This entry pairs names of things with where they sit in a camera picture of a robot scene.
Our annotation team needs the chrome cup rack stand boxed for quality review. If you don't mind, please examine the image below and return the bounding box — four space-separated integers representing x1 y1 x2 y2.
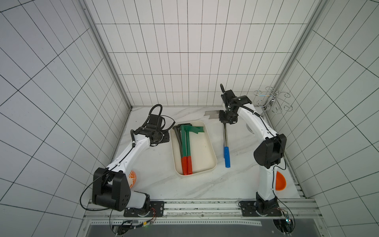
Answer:
247 87 293 127

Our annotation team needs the orange patterned white bowl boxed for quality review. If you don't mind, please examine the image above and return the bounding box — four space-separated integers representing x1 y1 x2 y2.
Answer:
127 170 137 189

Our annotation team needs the cream plastic storage box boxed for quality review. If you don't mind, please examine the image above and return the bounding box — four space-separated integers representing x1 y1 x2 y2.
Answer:
170 120 217 177

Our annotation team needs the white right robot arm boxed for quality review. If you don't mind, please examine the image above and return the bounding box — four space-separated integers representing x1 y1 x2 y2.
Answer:
219 85 287 216

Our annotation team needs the green hoe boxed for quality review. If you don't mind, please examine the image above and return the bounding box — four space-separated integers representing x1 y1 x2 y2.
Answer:
181 125 192 175
181 124 204 175

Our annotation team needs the grey speckled hoe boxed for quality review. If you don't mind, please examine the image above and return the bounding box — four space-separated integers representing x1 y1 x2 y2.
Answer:
173 125 183 157
174 123 191 148

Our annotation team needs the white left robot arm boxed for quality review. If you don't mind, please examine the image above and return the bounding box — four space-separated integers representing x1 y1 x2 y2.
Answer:
82 104 175 215

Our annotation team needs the orange plastic bowl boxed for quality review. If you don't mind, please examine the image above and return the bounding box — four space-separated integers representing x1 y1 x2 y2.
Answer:
275 171 287 191

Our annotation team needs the chrome hoe blue handle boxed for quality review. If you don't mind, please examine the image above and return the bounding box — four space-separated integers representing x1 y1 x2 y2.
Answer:
204 110 231 168

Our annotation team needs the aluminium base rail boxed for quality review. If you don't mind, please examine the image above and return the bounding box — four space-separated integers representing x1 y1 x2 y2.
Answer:
84 198 322 226

